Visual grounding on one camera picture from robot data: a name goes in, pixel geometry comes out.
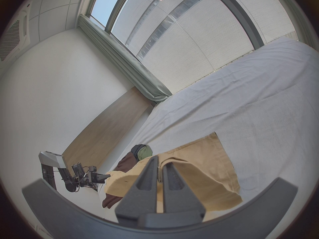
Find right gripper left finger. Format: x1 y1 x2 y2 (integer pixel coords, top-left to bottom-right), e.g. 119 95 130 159
115 155 160 225

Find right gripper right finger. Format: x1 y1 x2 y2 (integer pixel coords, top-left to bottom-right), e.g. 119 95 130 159
162 162 207 220

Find tan drawstring shorts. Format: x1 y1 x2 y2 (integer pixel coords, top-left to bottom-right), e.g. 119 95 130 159
105 132 243 212

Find bed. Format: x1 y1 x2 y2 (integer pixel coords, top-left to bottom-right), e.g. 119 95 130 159
61 38 319 221

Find brown garment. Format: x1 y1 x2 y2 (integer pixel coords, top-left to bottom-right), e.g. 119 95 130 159
102 152 140 208

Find green garment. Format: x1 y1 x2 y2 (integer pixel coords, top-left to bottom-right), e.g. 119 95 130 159
138 145 153 160

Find dark grey garment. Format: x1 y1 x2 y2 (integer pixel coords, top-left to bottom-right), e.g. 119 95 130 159
131 145 145 159

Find grey-green curtain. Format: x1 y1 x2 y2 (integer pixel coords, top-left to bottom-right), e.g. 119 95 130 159
279 0 316 52
78 14 172 103

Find white ceiling air conditioner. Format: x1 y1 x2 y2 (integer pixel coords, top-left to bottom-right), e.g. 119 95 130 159
0 4 31 62

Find window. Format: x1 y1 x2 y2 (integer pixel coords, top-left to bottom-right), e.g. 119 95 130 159
90 0 299 89

